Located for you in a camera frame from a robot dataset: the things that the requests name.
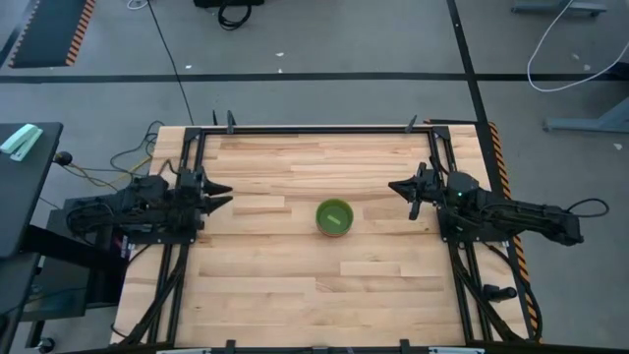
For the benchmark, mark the orange plastic bowl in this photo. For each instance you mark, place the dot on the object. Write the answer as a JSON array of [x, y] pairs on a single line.
[[334, 235]]

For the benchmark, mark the black caster wheel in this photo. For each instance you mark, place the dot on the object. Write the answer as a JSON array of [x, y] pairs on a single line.
[[46, 345]]

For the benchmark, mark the black aluminium table frame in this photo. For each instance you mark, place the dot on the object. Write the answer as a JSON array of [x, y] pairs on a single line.
[[319, 130]]

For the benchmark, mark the black clamp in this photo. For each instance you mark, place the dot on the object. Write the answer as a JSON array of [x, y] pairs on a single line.
[[411, 124], [230, 122]]

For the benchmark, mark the grey table foot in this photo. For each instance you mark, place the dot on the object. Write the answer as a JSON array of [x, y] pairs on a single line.
[[599, 120], [560, 7]]

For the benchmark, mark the black camera on frame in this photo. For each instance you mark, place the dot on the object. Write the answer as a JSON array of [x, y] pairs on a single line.
[[498, 293]]

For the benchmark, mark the mint green stapler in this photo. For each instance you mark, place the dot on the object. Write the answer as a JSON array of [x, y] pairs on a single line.
[[20, 141]]

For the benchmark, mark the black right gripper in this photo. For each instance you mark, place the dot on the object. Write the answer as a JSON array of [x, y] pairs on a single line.
[[432, 189]]

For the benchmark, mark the orange black hazard strip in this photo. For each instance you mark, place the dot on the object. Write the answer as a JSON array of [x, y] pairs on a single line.
[[498, 162]]

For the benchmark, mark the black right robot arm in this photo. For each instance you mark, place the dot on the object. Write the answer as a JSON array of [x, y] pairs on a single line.
[[516, 214]]

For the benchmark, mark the black mat with orange stripes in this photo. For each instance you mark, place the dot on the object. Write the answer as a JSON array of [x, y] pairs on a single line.
[[49, 32]]

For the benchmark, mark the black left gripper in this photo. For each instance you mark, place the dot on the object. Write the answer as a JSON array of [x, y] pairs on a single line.
[[189, 196]]

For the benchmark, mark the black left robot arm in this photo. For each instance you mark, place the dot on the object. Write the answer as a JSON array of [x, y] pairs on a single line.
[[137, 206]]

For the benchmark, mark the black case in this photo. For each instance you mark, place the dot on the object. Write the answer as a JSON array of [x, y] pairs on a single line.
[[228, 2]]

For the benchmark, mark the black desk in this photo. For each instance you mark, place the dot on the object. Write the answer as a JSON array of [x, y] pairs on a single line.
[[24, 196]]

